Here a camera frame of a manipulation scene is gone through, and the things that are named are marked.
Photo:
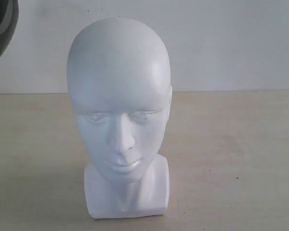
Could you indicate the white mannequin head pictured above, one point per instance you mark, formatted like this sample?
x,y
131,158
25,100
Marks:
x,y
119,83

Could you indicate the black helmet with visor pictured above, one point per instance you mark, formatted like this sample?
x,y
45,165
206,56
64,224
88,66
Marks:
x,y
9,12

